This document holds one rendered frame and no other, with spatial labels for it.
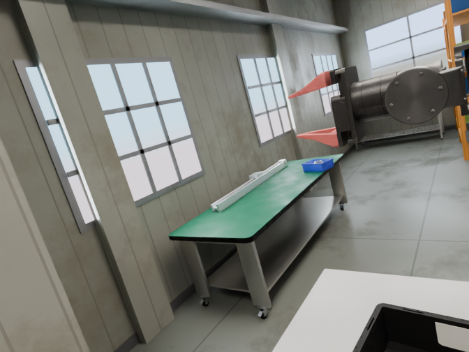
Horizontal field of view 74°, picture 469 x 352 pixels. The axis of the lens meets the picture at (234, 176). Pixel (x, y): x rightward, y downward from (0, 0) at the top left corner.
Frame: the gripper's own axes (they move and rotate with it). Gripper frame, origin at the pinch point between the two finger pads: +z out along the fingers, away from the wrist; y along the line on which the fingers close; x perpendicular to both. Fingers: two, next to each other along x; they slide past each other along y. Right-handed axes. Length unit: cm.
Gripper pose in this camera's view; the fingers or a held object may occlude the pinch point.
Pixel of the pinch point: (298, 116)
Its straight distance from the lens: 51.7
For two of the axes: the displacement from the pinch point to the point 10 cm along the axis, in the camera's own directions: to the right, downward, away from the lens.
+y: 2.6, 9.4, 2.1
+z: -7.9, 0.9, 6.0
